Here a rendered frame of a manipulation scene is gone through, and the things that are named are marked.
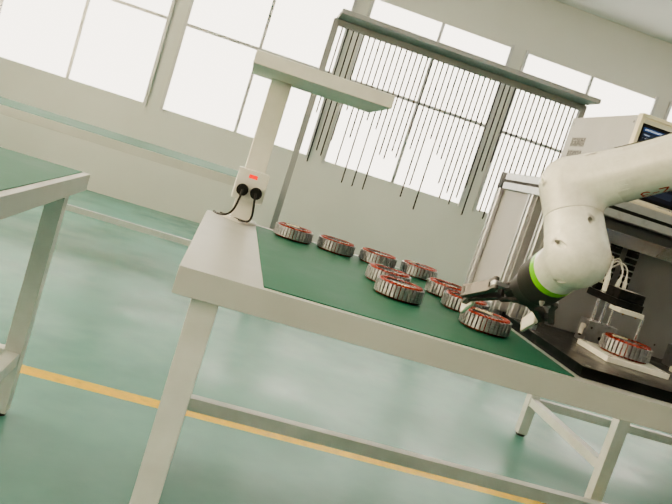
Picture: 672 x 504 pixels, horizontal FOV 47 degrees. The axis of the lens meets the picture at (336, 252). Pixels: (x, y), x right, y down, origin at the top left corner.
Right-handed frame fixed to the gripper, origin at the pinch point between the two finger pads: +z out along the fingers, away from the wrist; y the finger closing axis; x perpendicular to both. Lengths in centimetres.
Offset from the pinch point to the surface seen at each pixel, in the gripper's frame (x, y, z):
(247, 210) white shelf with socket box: -34, 56, 61
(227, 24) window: -423, 137, 494
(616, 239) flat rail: -27.8, -27.0, 2.3
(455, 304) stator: -7.2, 3.1, 18.2
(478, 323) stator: 2.5, 2.7, 1.2
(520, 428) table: -36, -100, 212
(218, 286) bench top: 17, 56, -17
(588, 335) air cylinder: -8.9, -29.8, 16.4
